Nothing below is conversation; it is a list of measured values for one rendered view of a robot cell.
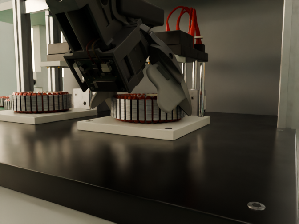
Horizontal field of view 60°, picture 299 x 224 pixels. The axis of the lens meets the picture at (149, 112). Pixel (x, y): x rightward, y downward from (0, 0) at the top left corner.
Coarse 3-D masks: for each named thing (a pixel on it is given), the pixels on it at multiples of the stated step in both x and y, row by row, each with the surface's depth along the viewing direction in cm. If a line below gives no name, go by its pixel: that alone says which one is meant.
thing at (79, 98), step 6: (78, 90) 62; (78, 96) 63; (84, 96) 62; (78, 102) 63; (84, 102) 62; (102, 102) 62; (84, 108) 62; (96, 108) 60; (102, 108) 62; (108, 108) 64
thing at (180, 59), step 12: (168, 36) 42; (180, 36) 41; (192, 36) 46; (180, 48) 41; (192, 48) 45; (180, 60) 42; (192, 60) 50; (204, 60) 51; (192, 72) 50; (192, 84) 51
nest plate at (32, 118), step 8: (0, 112) 48; (8, 112) 48; (16, 112) 48; (48, 112) 48; (56, 112) 48; (64, 112) 48; (72, 112) 48; (80, 112) 50; (88, 112) 52; (96, 112) 54; (0, 120) 46; (8, 120) 45; (16, 120) 44; (24, 120) 43; (32, 120) 42; (40, 120) 42; (48, 120) 44; (56, 120) 45
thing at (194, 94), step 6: (192, 90) 49; (198, 90) 48; (192, 96) 49; (198, 96) 49; (192, 102) 49; (198, 102) 49; (192, 108) 49; (198, 108) 49; (192, 114) 49; (198, 114) 49; (204, 114) 52
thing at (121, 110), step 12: (120, 96) 36; (132, 96) 35; (144, 96) 35; (156, 96) 35; (120, 108) 36; (132, 108) 34; (144, 108) 34; (156, 108) 34; (180, 108) 36; (120, 120) 37; (132, 120) 35; (144, 120) 35; (156, 120) 35; (168, 120) 36
